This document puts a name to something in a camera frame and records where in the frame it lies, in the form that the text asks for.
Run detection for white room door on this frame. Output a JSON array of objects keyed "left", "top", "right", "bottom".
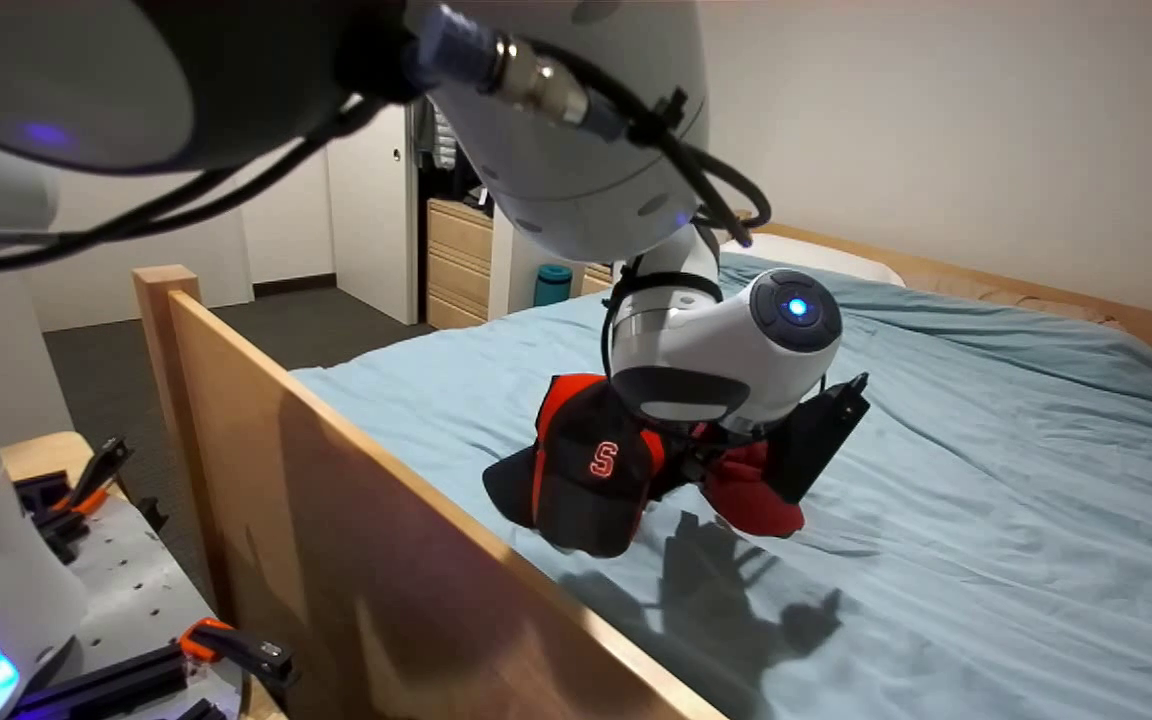
[{"left": 14, "top": 158, "right": 219, "bottom": 333}]

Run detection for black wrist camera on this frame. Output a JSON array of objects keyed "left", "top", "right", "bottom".
[{"left": 770, "top": 371, "right": 874, "bottom": 510}]

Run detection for white pillow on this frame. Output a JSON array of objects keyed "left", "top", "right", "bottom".
[{"left": 747, "top": 231, "right": 907, "bottom": 291}]

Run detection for red and black cap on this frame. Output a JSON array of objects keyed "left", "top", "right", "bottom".
[{"left": 527, "top": 371, "right": 809, "bottom": 555}]

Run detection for teal waste bin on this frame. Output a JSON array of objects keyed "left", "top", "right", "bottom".
[{"left": 527, "top": 260, "right": 575, "bottom": 311}]

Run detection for orange and black clamp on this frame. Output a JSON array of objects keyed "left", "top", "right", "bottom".
[
  {"left": 14, "top": 612, "right": 295, "bottom": 720},
  {"left": 14, "top": 437, "right": 137, "bottom": 568}
]

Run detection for hanging closet clothes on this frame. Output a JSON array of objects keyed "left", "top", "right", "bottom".
[{"left": 417, "top": 95, "right": 475, "bottom": 210}]

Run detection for light wooden board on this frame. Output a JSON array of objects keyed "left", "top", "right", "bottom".
[{"left": 0, "top": 429, "right": 100, "bottom": 494}]

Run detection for light wooden bed frame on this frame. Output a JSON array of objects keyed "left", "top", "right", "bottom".
[{"left": 134, "top": 210, "right": 1152, "bottom": 720}]

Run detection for light blue bed sheet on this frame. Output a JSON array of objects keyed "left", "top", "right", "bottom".
[{"left": 290, "top": 251, "right": 1152, "bottom": 720}]

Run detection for grey perforated mounting plate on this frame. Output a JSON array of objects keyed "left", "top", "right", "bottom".
[{"left": 59, "top": 494, "right": 254, "bottom": 720}]

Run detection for black cap with orange logo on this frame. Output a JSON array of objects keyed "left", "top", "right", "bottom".
[{"left": 479, "top": 446, "right": 547, "bottom": 528}]

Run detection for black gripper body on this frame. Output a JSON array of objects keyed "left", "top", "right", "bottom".
[{"left": 711, "top": 410, "right": 786, "bottom": 470}]

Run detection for wooden slatted dresser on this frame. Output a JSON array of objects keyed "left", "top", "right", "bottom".
[{"left": 423, "top": 196, "right": 496, "bottom": 333}]

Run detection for white closet door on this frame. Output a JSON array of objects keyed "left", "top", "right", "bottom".
[{"left": 327, "top": 114, "right": 417, "bottom": 327}]

